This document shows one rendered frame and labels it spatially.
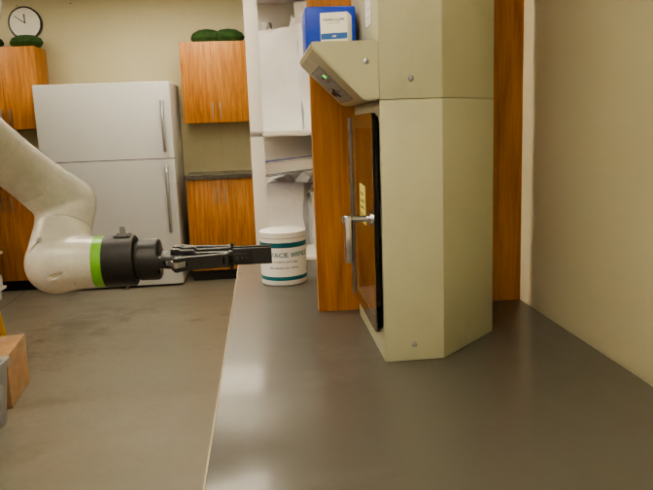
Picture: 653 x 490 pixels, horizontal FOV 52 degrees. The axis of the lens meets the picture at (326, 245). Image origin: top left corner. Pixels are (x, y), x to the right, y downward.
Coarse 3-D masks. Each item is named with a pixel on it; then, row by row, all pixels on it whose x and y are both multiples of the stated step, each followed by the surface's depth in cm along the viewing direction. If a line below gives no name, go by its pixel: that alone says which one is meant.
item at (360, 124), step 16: (352, 128) 144; (368, 128) 121; (352, 144) 145; (368, 144) 122; (352, 160) 146; (368, 160) 123; (368, 176) 124; (368, 192) 125; (368, 208) 126; (368, 240) 128; (368, 256) 129; (368, 272) 130; (368, 288) 131; (368, 304) 132
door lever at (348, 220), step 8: (344, 216) 124; (352, 216) 124; (360, 216) 124; (368, 216) 124; (344, 224) 124; (352, 224) 124; (368, 224) 125; (344, 232) 124; (352, 232) 124; (344, 240) 124; (352, 240) 124; (344, 248) 125; (352, 248) 124; (352, 256) 125
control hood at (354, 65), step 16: (320, 48) 113; (336, 48) 114; (352, 48) 114; (368, 48) 114; (304, 64) 137; (320, 64) 121; (336, 64) 114; (352, 64) 114; (368, 64) 115; (336, 80) 121; (352, 80) 115; (368, 80) 115; (352, 96) 123; (368, 96) 115
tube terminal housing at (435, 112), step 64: (384, 0) 113; (448, 0) 116; (384, 64) 115; (448, 64) 117; (384, 128) 117; (448, 128) 119; (384, 192) 118; (448, 192) 121; (384, 256) 120; (448, 256) 123; (384, 320) 123; (448, 320) 125
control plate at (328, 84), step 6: (318, 72) 130; (324, 72) 124; (318, 78) 138; (324, 78) 131; (330, 78) 124; (324, 84) 138; (330, 84) 130; (336, 84) 124; (330, 90) 139; (342, 90) 126; (342, 96) 133; (348, 96) 126; (342, 102) 141
